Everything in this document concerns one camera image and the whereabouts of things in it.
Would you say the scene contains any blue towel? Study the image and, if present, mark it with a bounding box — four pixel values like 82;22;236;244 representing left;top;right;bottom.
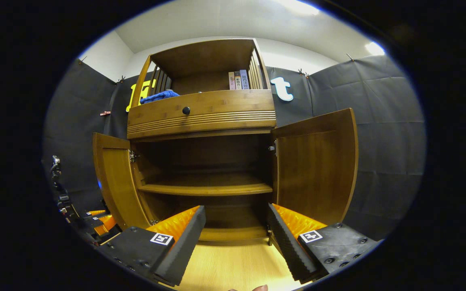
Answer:
139;90;180;105

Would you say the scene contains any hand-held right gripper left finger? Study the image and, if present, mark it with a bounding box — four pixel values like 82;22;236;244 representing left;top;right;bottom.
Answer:
95;205;206;287

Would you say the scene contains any wooden inner cabinet shelf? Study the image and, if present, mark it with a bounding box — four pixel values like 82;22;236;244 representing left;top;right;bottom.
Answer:
138;174;273;196

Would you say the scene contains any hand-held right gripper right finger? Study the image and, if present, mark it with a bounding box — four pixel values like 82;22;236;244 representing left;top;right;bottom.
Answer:
266;203;380;283

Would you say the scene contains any black backdrop cloth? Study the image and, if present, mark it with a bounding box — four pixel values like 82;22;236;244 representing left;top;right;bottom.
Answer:
42;55;427;241

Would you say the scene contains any wooden cabinet drawer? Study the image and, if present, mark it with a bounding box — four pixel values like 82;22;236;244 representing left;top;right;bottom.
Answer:
127;89;277;140

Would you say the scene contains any wooden shoe cabinet door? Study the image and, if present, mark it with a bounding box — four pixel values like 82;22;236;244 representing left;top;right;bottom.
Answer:
271;108;359;227
92;133;150;231

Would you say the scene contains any wooden double-door shoe cabinet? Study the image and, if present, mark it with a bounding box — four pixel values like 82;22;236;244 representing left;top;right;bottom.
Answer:
92;38;359;245

